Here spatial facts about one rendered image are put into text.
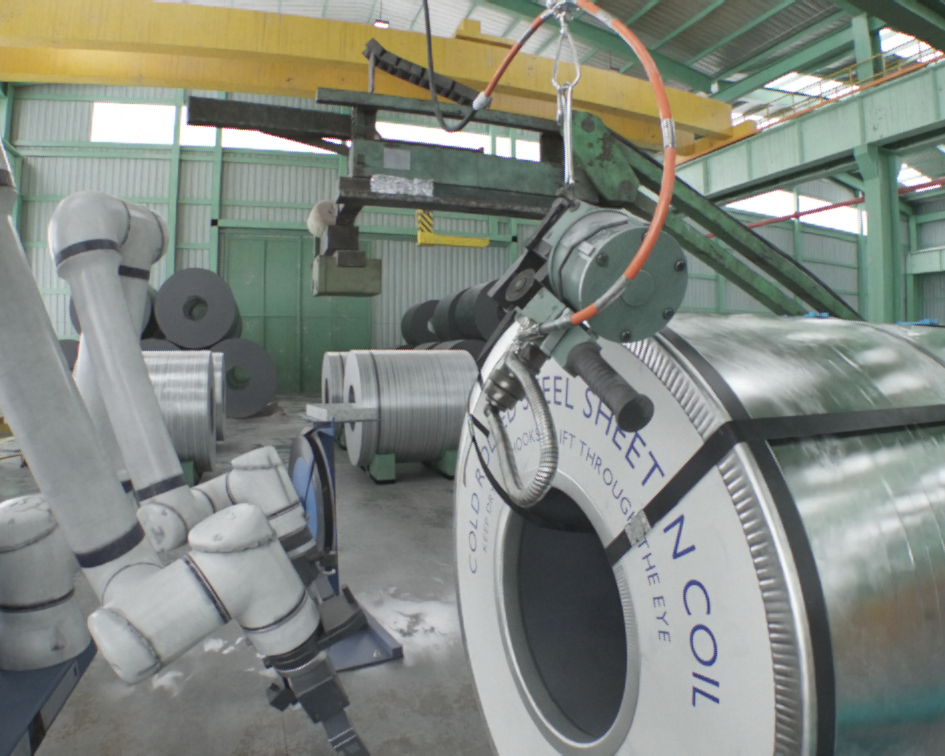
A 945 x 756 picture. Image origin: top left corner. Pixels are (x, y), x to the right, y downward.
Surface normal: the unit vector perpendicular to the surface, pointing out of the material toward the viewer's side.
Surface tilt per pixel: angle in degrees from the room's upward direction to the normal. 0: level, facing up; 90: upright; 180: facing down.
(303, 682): 25
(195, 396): 71
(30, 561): 90
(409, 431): 109
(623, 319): 115
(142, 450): 81
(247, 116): 90
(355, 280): 92
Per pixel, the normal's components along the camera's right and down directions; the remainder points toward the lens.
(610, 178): 0.18, 0.04
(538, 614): 0.32, -0.41
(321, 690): 0.44, 0.15
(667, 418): -0.94, 0.01
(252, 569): 0.63, 0.02
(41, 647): 0.62, -0.30
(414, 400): 0.35, -0.16
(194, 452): 0.29, 0.58
